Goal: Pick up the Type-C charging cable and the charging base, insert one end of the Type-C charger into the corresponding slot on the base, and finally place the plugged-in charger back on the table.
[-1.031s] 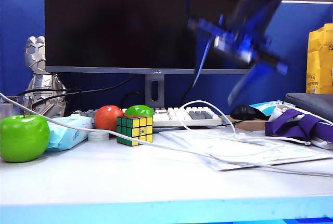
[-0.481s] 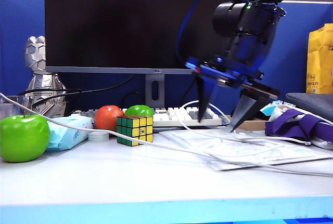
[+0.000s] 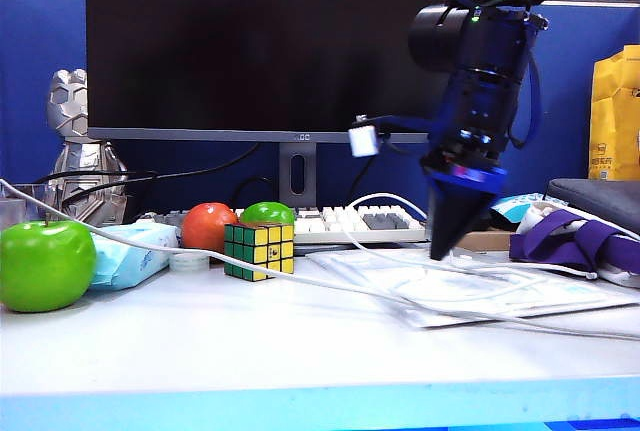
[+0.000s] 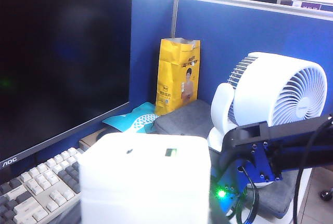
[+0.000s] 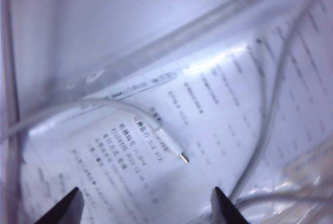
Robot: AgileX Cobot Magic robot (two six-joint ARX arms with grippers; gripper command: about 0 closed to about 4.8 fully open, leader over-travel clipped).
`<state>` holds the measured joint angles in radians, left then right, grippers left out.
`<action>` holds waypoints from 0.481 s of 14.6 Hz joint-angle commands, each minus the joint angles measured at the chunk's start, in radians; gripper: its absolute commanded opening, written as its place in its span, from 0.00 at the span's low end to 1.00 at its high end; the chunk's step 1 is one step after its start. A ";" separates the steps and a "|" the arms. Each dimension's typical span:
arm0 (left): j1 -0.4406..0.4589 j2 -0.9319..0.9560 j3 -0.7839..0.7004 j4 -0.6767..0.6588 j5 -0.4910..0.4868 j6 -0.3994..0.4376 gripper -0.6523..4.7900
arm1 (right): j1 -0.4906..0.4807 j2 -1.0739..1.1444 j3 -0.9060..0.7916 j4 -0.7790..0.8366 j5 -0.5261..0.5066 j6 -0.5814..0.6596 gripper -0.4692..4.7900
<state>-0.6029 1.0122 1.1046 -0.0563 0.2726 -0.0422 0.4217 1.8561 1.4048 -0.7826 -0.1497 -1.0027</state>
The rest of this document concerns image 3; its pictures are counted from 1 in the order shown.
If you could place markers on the orange-red round fruit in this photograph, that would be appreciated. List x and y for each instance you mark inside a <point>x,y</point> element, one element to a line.
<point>205,226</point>

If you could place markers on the dark grey pouch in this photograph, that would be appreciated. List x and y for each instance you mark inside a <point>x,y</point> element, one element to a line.
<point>600,197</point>

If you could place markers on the Rubik's cube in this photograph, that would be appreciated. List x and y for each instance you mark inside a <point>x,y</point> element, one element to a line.
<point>257,241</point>

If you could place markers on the silver robot figurine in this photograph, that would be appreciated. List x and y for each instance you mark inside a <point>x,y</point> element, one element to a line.
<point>72,103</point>

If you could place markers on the purple cloth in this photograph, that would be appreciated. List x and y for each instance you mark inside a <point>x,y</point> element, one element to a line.
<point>542,246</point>

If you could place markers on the brown cardboard pad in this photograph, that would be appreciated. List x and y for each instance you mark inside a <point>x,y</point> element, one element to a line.
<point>485,242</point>

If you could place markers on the white and grey keyboard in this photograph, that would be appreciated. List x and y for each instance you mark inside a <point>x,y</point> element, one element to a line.
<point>350,221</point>

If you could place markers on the small green apple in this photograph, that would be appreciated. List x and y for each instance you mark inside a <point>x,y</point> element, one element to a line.
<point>267,213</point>

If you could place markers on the clear acrylic box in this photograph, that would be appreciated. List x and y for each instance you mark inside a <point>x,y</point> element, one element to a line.
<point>20,221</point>

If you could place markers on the light blue tissue pack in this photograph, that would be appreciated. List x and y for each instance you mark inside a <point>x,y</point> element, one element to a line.
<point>127,258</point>

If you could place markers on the small wrist camera box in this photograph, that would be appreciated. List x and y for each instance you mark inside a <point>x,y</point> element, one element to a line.
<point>363,141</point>

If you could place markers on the yellow paper bag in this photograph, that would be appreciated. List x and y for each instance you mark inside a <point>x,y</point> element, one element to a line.
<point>615,116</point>

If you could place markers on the large green apple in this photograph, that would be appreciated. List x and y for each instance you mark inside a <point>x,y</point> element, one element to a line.
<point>45,268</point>

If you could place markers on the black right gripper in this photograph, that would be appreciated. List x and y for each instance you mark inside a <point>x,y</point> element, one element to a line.
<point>465,171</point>

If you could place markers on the clear plastic document sleeve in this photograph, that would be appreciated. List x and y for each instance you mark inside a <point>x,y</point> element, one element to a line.
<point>475,296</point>

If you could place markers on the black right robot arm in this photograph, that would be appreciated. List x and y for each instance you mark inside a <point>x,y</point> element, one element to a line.
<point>490,76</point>

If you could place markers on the grey monitor stand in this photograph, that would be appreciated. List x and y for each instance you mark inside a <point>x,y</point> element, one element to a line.
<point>285,191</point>

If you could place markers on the black computer mouse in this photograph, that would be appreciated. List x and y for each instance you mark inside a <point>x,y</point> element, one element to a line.
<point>492,223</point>

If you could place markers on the white fabric bundle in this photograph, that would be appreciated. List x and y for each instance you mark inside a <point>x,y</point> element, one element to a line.
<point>539,211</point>

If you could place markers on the black computer monitor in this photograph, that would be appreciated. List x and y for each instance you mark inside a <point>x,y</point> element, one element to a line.
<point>200,41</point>

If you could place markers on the clear tape roll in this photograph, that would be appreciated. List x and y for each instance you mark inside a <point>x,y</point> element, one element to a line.
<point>189,263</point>

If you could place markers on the teal and white packet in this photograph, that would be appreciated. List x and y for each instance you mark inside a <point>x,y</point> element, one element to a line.
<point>520,206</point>

